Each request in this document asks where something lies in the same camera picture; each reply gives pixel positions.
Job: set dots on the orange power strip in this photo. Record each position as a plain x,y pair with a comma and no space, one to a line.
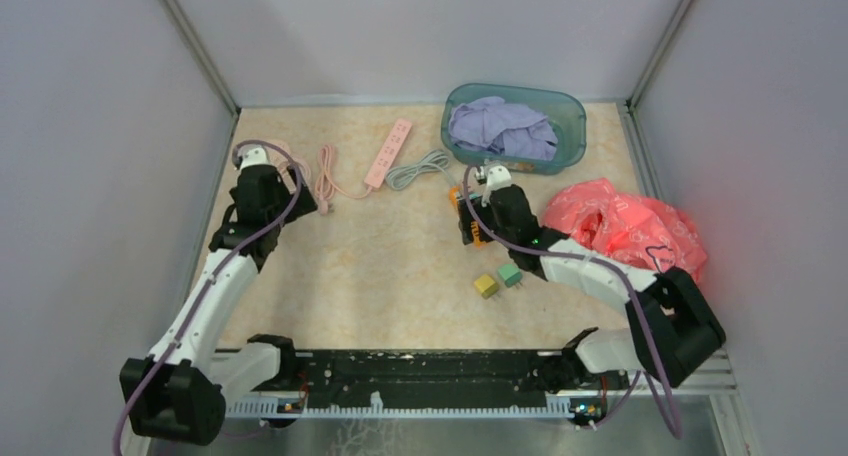
435,161

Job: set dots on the teal plastic basin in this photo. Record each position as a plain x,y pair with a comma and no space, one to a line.
566,114

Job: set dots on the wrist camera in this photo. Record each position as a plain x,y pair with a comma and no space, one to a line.
490,178
250,155

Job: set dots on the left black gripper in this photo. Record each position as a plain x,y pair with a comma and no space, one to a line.
303,205

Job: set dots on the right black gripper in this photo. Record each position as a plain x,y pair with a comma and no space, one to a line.
465,224

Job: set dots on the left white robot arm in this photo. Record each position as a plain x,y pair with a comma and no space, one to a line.
176,392

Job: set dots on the pink long power strip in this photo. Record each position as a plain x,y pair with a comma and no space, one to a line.
325,186

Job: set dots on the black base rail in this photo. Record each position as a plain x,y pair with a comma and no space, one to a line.
372,384

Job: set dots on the purple cloth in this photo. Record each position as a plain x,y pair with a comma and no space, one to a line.
492,125

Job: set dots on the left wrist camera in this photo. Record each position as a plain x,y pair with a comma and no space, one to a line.
250,155

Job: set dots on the green charger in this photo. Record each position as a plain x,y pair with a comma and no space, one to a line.
509,274

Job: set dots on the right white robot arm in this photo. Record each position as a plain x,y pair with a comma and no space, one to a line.
671,328

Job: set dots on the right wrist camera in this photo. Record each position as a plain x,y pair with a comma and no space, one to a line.
490,178

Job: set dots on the yellow charger front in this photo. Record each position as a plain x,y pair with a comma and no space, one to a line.
486,286

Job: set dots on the pink plastic bag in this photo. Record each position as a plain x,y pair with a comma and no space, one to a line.
637,230

